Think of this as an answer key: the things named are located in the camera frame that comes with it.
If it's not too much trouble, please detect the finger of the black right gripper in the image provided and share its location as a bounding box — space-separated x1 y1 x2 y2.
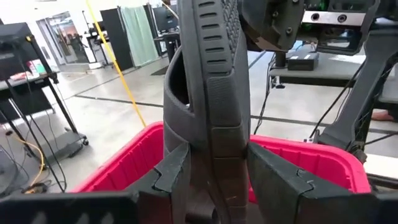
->
241 0 305 53

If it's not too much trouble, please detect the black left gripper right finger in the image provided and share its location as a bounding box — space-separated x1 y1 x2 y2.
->
247 142 398 224

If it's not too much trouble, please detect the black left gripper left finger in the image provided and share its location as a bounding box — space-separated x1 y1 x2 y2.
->
0 142 192 224

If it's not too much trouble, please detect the black slide sandal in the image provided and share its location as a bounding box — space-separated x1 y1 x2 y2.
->
162 0 252 224

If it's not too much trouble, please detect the red plastic bin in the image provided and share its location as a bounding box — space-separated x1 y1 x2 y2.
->
70 120 373 224

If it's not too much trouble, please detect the grey work desk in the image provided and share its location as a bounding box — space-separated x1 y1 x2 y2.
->
269 51 398 110

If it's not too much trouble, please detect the black box on desk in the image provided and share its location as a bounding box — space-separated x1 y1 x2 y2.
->
287 50 320 72

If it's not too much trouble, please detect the person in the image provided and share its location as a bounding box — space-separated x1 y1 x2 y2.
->
371 109 396 123

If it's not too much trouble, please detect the black office desk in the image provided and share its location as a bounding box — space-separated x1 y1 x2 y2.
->
154 30 182 63

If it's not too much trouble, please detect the black computer monitor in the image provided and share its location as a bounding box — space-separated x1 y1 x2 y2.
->
152 5 180 32

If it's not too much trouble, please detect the green curtain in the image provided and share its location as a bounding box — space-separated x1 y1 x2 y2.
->
120 5 160 68

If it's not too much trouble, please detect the black partition panel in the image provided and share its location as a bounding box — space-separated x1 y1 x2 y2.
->
99 7 135 72

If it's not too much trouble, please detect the black equipment cart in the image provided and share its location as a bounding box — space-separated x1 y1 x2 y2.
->
0 21 90 194

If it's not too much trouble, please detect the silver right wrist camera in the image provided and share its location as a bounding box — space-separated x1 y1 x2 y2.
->
302 10 367 26

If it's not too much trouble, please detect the yellow hanging cable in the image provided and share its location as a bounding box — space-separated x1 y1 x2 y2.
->
84 0 147 128

